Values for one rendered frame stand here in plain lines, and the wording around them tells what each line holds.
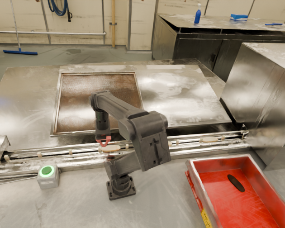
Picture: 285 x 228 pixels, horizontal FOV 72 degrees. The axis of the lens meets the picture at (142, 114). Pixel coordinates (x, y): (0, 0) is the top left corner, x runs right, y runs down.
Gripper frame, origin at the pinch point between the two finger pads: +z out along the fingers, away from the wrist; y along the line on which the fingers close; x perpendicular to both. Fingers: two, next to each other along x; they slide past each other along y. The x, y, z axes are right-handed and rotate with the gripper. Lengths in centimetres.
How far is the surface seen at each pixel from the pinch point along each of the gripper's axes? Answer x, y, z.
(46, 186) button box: -24.9, 16.7, 8.0
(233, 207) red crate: 53, 37, 10
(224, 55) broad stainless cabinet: 169, -166, 24
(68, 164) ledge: -16.2, 8.4, 5.7
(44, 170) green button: -24.7, 13.4, 1.3
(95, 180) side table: -4.6, 15.2, 10.0
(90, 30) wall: -15, -371, 52
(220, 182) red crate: 54, 25, 10
